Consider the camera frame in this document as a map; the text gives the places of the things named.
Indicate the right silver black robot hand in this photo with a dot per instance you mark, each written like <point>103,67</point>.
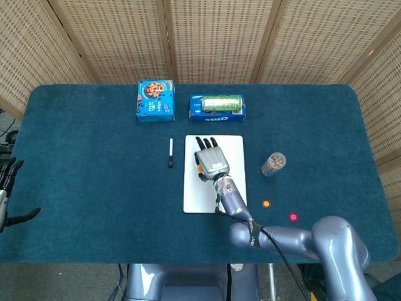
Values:
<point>211,161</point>

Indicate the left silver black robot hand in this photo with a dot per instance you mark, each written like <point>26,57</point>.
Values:
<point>11,171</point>

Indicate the red round magnet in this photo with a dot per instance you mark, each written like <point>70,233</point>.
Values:
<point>293,217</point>

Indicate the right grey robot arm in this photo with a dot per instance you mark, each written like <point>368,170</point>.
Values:
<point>332,238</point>

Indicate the black floor equipment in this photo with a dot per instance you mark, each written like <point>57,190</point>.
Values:
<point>11,137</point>

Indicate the white marker black cap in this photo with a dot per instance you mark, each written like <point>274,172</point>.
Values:
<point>171,145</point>

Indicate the dark blue Oreo box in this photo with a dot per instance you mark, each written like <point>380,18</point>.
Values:
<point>195,111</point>

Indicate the green drink can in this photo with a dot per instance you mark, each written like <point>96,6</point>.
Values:
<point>222,103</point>

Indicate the clear jar of wafer rolls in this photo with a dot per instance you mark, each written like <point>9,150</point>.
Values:
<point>274,161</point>

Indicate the blue table cover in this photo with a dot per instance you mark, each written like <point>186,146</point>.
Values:
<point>78,188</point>

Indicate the light blue cookie box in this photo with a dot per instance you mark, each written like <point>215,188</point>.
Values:
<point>155,103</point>

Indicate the grey robot torso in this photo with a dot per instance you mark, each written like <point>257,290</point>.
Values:
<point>188,282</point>

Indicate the woven folding screen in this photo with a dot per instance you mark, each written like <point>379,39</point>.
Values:
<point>213,37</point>

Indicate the metal table leg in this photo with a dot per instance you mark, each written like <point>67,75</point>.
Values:
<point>272,282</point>

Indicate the white magnetic whiteboard black frame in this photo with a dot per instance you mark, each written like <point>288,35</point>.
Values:
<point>232,150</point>

